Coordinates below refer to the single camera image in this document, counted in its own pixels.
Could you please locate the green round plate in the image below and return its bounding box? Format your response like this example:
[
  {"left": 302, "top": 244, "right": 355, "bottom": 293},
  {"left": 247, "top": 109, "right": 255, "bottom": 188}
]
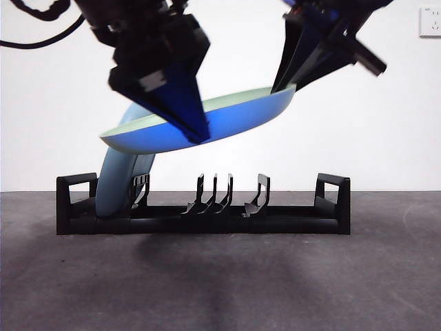
[{"left": 99, "top": 84, "right": 298, "bottom": 155}]

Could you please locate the blue round plate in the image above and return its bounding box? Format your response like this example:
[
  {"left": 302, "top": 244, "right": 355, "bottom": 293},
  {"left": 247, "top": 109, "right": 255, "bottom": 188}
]
[{"left": 95, "top": 102, "right": 156, "bottom": 219}]

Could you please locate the black plastic plate rack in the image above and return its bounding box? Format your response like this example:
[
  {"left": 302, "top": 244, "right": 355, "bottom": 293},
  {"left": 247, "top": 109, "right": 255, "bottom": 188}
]
[{"left": 55, "top": 172, "right": 351, "bottom": 237}]

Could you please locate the white wall socket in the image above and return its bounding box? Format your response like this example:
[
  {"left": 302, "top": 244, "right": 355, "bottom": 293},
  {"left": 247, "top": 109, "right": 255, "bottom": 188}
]
[{"left": 419, "top": 6, "right": 441, "bottom": 39}]

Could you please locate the black corrugated cable conduit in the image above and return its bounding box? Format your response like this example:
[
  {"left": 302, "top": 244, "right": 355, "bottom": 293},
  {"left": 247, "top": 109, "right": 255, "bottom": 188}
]
[{"left": 13, "top": 0, "right": 75, "bottom": 21}]

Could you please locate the thin black cable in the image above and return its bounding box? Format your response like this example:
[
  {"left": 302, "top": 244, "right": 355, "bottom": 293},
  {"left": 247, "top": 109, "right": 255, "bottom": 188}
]
[{"left": 0, "top": 15, "right": 86, "bottom": 50}]

